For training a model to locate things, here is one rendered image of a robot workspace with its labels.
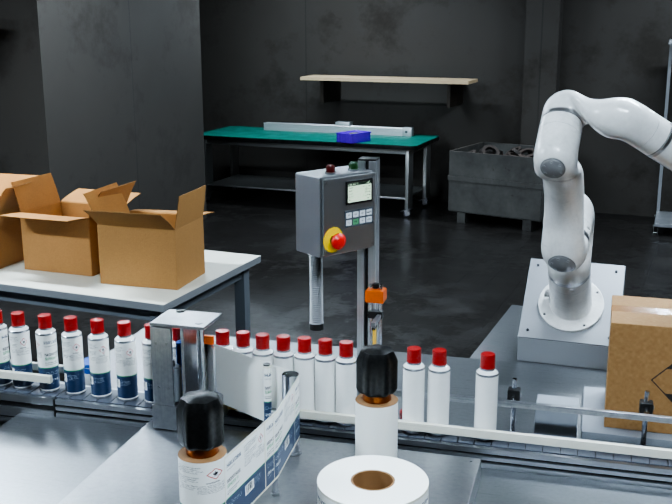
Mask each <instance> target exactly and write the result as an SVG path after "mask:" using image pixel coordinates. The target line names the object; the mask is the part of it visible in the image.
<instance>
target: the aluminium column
mask: <svg viewBox="0 0 672 504"><path fill-rule="evenodd" d="M358 168H359V169H362V170H365V169H369V170H372V172H373V173H375V221H374V246H372V247H370V248H366V249H361V250H357V357H358V355H359V352H360V350H361V349H362V348H363V346H366V345H369V318H368V311H369V303H366V302H365V291H366V290H367V288H368V287H369V284H370V283H374V282H378V283H379V217H380V157H369V156H362V157H360V158H358Z"/></svg>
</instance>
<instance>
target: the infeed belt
mask: <svg viewBox="0 0 672 504"><path fill-rule="evenodd" d="M138 396H139V397H138V399H136V400H134V401H129V402H123V401H120V400H118V390H112V395H111V396H110V397H107V398H103V399H96V398H93V397H92V396H91V387H86V392H85V393H84V394H81V395H77V396H70V395H67V394H66V393H65V391H63V392H62V393H61V394H59V395H58V396H56V398H61V399H70V400H79V401H88V402H96V403H105V404H114V405H123V406H132V407H141V408H150V409H152V405H150V404H147V403H145V395H144V393H140V392H138ZM224 417H229V418H238V419H247V420H256V421H262V420H260V419H258V418H255V417H253V416H250V415H248V414H238V413H236V412H235V410H233V411H231V412H228V413H227V414H226V415H225V416H224ZM300 426H309V427H318V428H327V429H335V430H344V431H353V432H355V425H354V426H349V427H343V426H339V425H337V424H336V422H333V423H329V424H322V423H318V422H316V421H315V420H311V421H300ZM398 437H406V438H415V439H424V440H433V441H442V442H451V443H459V444H468V445H477V446H486V447H495V448H504V449H513V450H521V451H530V452H539V453H548V454H557V455H566V456H574V457H583V458H592V459H601V460H610V461H619V462H628V463H636V464H645V465H654V466H663V467H672V460H671V459H662V458H653V457H644V456H635V455H626V454H617V453H608V452H599V451H590V450H581V449H572V448H563V447H554V446H545V445H536V444H527V443H518V442H509V441H500V440H493V441H480V440H477V439H475V438H473V437H464V436H455V435H445V436H441V437H436V436H431V435H429V434H428V433H427V432H422V433H419V434H408V433H405V432H403V431H402V430H401V429H398Z"/></svg>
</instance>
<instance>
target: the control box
mask: <svg viewBox="0 0 672 504"><path fill-rule="evenodd" d="M348 168H349V165H348V166H341V167H335V171H336V174H334V175H326V174H325V171H326V169H318V170H311V171H303V172H297V173H296V174H295V190H296V250H297V251H299V252H303V253H306V254H309V255H313V256H316V257H319V258H322V257H327V256H332V255H337V254H342V253H347V252H351V251H356V250H361V249H366V248H370V247H372V246H374V221H375V173H373V172H372V170H369V169H365V170H362V169H359V171H355V172H352V171H348ZM367 178H373V201H370V202H364V203H358V204H352V205H346V182H347V181H353V180H360V179H367ZM369 207H373V223H370V224H364V225H359V226H354V227H348V228H345V212H346V211H352V210H357V209H363V208H369ZM337 233H341V234H343V235H344V236H345V237H346V244H345V246H344V248H342V249H341V250H337V249H334V248H333V247H332V244H331V243H330V238H331V237H332V236H334V235H335V234H337Z"/></svg>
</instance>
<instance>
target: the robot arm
mask: <svg viewBox="0 0 672 504"><path fill-rule="evenodd" d="M587 124H589V125H590V126H591V127H592V128H593V129H594V130H595V131H596V132H598V133H599V134H601V135H602V136H604V137H607V138H610V139H616V140H621V141H624V142H626V143H627V144H629V145H630V146H632V147H634V148H635V149H637V150H639V151H640V152H642V153H643V154H645V155H646V156H648V157H650V158H651V159H653V160H655V161H656V162H658V163H660V164H661V165H663V166H664V167H666V168H668V169H669V170H671V171H672V123H671V122H669V121H668V120H666V119H665V118H663V117H661V116H660V115H658V114H657V113H655V112H654V111H652V110H651V109H649V108H648V107H646V106H645V105H643V104H641V103H640V102H638V101H636V100H633V99H630V98H625V97H616V98H608V99H591V98H588V97H586V96H584V95H582V94H580V93H578V92H576V91H573V90H562V91H559V92H557V93H555V94H554V95H552V96H551V97H550V98H549V99H548V100H547V102H546V103H545V105H544V108H543V112H542V116H541V120H540V125H539V130H538V134H537V139H536V144H535V149H534V170H535V173H536V174H537V176H539V177H540V178H542V179H543V188H544V218H543V231H542V242H541V252H542V257H543V259H544V261H545V263H546V264H547V269H548V282H549V284H548V285H547V286H546V287H545V288H544V289H543V291H542V292H541V294H540V297H539V302H538V306H539V312H540V315H541V317H542V318H543V320H544V321H545V322H546V323H547V324H548V325H549V326H551V327H552V328H554V329H556V330H559V331H563V332H571V333H572V332H580V331H584V330H586V329H589V328H590V327H592V326H593V325H595V324H596V323H597V322H598V320H599V319H600V318H601V316H602V314H603V310H604V299H603V296H602V293H601V292H600V290H599V289H598V288H597V287H596V286H595V285H594V284H593V283H592V281H591V256H592V245H593V234H594V220H595V214H594V208H593V205H592V202H591V201H590V199H589V198H588V197H587V196H586V195H585V194H584V174H583V169H582V166H581V164H580V163H579V162H578V153H579V145H580V140H581V134H582V129H583V127H584V126H585V125H587Z"/></svg>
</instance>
